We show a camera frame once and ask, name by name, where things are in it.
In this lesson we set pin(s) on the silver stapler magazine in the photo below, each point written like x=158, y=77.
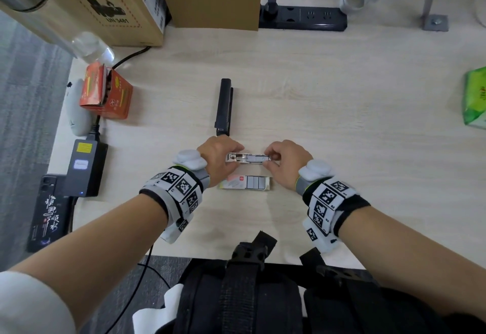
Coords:
x=248, y=158

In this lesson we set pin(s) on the person's left fingers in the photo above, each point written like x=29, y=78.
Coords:
x=234, y=147

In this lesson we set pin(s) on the white staple box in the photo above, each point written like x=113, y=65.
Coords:
x=246, y=182

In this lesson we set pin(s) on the black power adapter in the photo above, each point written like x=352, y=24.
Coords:
x=85, y=168

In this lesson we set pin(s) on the wrist marker tracker band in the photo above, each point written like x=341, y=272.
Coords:
x=180, y=191
x=328, y=202

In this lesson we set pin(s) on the right wrist marker tracker band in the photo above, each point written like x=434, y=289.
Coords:
x=328, y=202

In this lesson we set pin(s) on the clear plastic bottle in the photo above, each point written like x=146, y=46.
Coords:
x=89, y=47

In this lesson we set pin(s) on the person's left forearm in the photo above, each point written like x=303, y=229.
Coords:
x=95, y=248

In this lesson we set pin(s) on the person's left hand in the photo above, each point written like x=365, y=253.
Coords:
x=214, y=159

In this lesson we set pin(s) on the person's right forearm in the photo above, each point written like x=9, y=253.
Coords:
x=414, y=256

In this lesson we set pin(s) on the white sleeve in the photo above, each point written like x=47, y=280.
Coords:
x=32, y=305

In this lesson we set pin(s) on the grey computer mouse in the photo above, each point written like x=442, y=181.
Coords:
x=76, y=109

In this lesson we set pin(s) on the green tissue packet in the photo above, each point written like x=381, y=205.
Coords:
x=476, y=98

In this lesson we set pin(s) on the black chest harness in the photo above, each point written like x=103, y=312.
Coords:
x=265, y=299

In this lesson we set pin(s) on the person's right fingers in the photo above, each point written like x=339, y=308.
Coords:
x=274, y=154

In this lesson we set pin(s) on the black power strip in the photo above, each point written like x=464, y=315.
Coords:
x=315, y=18

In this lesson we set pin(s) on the person's right hand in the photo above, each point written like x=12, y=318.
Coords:
x=292, y=166

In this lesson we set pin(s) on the left wrist marker tracker band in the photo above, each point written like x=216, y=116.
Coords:
x=180, y=191

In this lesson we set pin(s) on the black phone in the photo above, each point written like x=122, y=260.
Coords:
x=49, y=214

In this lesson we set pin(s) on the orange cardboard box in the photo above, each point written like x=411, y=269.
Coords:
x=114, y=94

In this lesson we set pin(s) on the black stapler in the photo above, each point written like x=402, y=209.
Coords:
x=224, y=107

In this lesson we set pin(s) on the large printed cardboard box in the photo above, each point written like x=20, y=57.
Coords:
x=102, y=7

